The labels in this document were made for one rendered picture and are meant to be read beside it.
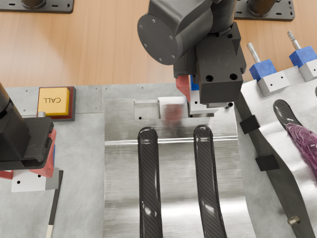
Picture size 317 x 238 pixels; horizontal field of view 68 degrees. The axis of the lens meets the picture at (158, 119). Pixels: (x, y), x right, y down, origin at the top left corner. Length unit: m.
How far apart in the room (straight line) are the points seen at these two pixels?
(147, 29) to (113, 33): 0.41
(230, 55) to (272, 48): 0.43
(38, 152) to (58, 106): 0.25
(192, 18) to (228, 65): 0.07
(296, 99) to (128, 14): 0.47
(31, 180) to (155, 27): 0.29
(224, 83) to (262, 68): 0.33
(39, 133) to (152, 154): 0.21
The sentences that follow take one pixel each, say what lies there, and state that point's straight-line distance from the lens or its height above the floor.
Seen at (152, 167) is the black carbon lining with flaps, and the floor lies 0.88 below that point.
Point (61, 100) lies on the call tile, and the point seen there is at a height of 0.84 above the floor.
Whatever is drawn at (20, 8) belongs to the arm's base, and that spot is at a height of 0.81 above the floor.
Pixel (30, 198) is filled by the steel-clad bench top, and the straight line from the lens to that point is 0.59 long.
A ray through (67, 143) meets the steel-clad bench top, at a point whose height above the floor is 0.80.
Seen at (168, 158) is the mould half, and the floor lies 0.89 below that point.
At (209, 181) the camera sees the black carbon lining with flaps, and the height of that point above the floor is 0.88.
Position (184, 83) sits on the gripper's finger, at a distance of 0.36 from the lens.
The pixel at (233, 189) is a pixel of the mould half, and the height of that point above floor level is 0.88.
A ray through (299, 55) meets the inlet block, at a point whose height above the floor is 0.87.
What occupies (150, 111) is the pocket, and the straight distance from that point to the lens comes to 0.49.
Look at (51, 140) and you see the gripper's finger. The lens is 0.36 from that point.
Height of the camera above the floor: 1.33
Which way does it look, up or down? 75 degrees down
